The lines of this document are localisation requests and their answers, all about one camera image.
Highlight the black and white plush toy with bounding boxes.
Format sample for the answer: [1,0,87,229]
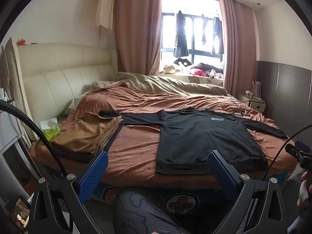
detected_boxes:
[174,57,192,67]

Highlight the pink curtain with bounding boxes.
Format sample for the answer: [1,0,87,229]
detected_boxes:
[113,0,162,76]
[218,0,256,94]

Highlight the thin black cable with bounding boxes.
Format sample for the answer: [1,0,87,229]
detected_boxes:
[221,100,251,116]

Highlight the cartoon print bed sheet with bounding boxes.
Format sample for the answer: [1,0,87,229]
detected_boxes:
[46,166,295,215]

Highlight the person's patterned trousers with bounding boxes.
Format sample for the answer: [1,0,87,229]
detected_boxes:
[113,190,193,234]

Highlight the cream padded headboard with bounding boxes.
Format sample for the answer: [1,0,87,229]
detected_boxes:
[16,43,119,140]

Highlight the small display screen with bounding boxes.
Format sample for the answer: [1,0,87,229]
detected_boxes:
[9,195,32,231]

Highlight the pink clothes pile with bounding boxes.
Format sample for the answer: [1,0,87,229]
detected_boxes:
[189,63,223,78]

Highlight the black long-sleeved shirt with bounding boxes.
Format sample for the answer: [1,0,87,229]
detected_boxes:
[99,108,288,175]

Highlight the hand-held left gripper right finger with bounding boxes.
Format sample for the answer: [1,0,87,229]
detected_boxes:
[208,150,290,234]

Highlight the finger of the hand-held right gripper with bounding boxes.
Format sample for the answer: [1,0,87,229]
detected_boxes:
[285,140,308,162]

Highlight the dark wardrobe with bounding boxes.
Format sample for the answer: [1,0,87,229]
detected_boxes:
[255,61,312,137]

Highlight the person's right hand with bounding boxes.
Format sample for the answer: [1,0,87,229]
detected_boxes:
[297,170,312,209]

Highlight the green tissue pack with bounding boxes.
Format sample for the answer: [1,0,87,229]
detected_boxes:
[39,117,61,142]

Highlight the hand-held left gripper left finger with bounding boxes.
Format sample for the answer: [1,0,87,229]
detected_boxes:
[29,150,109,234]

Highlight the orange-brown blanket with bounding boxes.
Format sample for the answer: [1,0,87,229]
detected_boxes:
[29,84,296,191]

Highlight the beige duvet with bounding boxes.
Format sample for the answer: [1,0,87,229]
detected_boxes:
[92,72,228,97]

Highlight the printed window seat cushion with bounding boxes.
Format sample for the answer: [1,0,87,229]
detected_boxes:
[160,74,225,86]

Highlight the cream pillow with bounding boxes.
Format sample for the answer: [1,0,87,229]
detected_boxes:
[64,91,93,116]

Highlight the white slatted panel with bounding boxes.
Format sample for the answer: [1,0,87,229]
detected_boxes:
[0,113,23,153]

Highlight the window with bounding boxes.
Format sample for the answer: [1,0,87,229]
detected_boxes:
[161,12,223,65]

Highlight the cream hanging cloth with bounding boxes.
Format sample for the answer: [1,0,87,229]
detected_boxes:
[96,0,115,37]

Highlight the tan folded garment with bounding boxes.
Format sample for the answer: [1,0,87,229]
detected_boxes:
[50,112,124,158]

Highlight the white wire rack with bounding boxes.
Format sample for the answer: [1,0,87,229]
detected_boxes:
[246,79,265,100]

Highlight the white nightstand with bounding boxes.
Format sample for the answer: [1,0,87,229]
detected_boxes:
[238,91,266,113]

